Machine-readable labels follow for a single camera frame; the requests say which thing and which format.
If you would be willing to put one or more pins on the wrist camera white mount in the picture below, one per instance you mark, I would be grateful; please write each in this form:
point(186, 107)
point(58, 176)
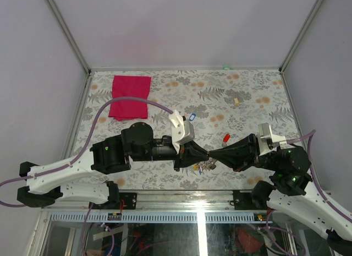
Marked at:
point(267, 141)
point(182, 131)

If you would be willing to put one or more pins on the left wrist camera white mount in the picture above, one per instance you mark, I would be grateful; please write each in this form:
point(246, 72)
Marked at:
point(182, 131)

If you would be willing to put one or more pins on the metal front rail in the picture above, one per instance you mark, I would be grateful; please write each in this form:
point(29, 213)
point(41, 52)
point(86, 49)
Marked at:
point(174, 206)

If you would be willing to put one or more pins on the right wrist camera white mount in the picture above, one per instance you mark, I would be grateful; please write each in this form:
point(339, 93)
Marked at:
point(267, 141)

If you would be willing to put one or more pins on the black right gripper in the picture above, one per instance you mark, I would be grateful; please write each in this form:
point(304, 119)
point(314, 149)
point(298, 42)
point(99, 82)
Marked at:
point(240, 156)

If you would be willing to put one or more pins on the aluminium enclosure frame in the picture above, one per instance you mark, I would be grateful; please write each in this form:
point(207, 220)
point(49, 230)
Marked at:
point(207, 92)

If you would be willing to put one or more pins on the grey keyring with yellow handle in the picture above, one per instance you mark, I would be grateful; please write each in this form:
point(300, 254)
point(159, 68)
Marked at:
point(207, 165)

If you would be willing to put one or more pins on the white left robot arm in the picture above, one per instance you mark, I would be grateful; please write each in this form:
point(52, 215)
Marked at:
point(48, 184)

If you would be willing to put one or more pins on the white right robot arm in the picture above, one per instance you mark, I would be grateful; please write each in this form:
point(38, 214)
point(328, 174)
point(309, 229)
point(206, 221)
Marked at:
point(291, 189)

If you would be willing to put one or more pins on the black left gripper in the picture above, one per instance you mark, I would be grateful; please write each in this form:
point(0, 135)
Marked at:
point(190, 153)

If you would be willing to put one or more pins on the loose red tag key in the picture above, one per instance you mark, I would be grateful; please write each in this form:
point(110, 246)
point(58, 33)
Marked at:
point(225, 140)

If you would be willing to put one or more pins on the loose blue tag key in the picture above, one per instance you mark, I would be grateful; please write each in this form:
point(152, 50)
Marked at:
point(192, 117)

